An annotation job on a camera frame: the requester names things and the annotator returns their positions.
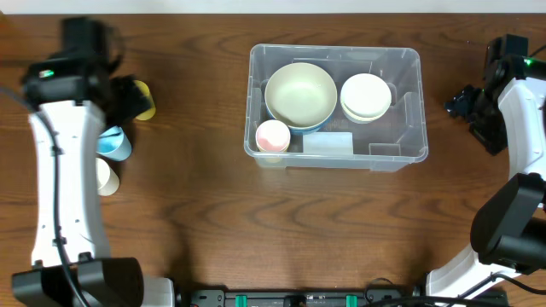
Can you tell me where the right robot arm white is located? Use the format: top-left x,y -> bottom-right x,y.
424,78 -> 545,305

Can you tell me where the yellow cup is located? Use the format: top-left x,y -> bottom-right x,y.
257,147 -> 288,164
134,80 -> 156,121

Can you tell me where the large beige bowl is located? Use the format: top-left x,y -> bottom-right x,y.
264,62 -> 338,128

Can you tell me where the yellow bowl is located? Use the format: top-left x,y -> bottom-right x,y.
342,108 -> 382,124

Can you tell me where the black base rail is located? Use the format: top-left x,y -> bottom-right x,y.
174,285 -> 435,307

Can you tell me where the cream white cup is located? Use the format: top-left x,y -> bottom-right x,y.
96,158 -> 119,196

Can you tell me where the white bowl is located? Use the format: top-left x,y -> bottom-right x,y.
340,73 -> 392,118

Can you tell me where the light blue cup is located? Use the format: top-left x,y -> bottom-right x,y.
96,126 -> 132,161

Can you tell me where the pink cup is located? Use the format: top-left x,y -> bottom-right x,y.
255,119 -> 291,153

